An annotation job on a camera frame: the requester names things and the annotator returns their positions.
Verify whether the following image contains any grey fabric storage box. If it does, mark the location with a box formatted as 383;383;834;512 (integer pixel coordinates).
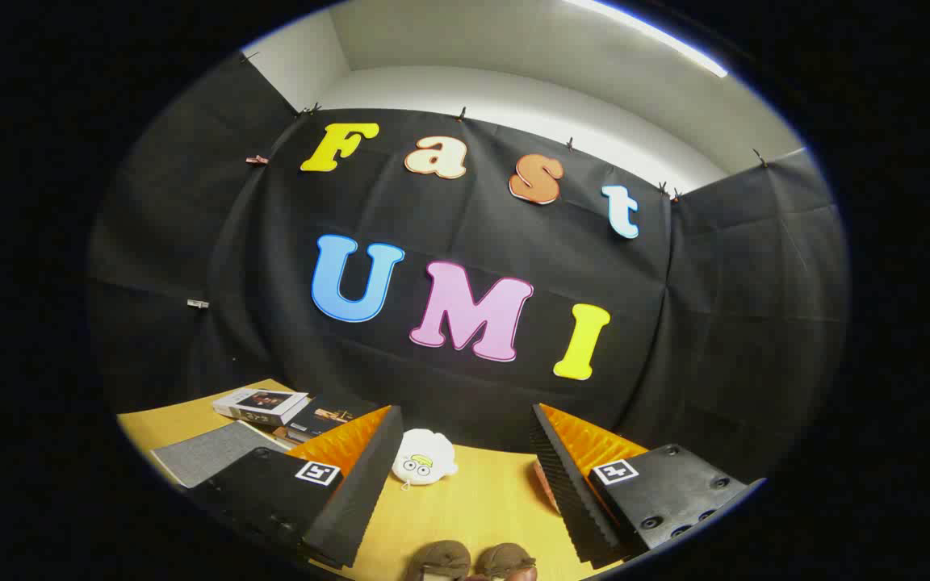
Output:
150;420;296;489

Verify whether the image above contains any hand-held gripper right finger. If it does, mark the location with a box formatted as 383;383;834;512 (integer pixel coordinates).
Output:
531;403;766;566

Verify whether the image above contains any white plush toy with eyes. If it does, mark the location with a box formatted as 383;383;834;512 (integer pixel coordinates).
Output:
391;428;459;491

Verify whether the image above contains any dark blue cover book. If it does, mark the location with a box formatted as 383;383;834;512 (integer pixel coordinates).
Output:
283;395;381;445

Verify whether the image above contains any brown fuzzy shoe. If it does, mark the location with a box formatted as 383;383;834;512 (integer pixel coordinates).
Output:
473;543;538;581
404;540;474;581

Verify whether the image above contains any white cover book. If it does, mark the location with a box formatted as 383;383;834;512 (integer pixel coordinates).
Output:
212;388;309;427

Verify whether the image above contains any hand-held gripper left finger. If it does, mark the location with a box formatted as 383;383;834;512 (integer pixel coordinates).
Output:
186;405;404;570

